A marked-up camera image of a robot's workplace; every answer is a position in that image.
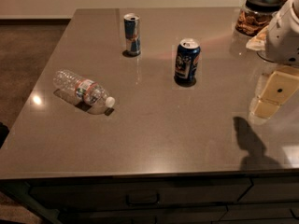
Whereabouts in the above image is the blue Pepsi soda can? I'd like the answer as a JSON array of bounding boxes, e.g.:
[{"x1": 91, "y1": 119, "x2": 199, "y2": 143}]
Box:
[{"x1": 174, "y1": 38, "x2": 201, "y2": 87}]

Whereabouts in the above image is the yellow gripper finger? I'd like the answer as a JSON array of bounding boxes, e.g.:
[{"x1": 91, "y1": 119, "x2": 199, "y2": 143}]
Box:
[{"x1": 250, "y1": 66, "x2": 299, "y2": 119}]

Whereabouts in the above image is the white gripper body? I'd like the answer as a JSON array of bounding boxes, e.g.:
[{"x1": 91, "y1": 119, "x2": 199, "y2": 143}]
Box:
[{"x1": 265, "y1": 0, "x2": 299, "y2": 66}]

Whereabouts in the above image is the grey cabinet with drawers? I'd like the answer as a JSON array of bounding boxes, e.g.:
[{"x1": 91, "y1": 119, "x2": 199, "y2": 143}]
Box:
[{"x1": 1, "y1": 176, "x2": 299, "y2": 224}]

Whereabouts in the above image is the silver blue energy drink can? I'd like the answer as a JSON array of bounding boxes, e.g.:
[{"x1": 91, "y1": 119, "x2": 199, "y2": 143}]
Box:
[{"x1": 123, "y1": 13, "x2": 141, "y2": 56}]

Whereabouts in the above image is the glass jar with black lid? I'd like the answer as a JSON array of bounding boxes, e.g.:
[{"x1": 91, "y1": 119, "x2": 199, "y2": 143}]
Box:
[{"x1": 235, "y1": 0, "x2": 282, "y2": 36}]

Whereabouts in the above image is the clear plastic water bottle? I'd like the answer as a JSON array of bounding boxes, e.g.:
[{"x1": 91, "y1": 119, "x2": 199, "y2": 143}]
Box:
[{"x1": 53, "y1": 69, "x2": 116, "y2": 115}]

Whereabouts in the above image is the clear glass container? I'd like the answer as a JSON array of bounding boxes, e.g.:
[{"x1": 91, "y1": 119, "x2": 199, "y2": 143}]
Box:
[{"x1": 246, "y1": 26, "x2": 274, "y2": 63}]

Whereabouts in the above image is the black drawer handle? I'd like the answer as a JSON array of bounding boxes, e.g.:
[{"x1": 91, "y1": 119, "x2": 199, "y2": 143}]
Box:
[{"x1": 125, "y1": 193, "x2": 161, "y2": 207}]

